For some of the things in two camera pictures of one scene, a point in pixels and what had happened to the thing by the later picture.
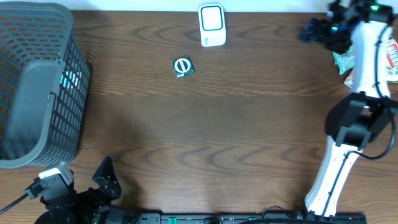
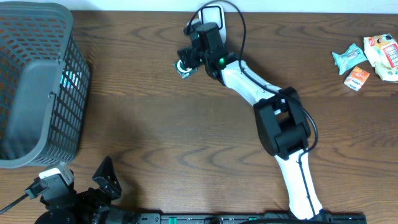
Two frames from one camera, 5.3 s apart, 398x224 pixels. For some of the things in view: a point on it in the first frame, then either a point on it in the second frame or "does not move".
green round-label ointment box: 183,67 does not move
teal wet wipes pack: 345,61 does not move
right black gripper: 318,30 -> 184,54
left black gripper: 88,194 does not move
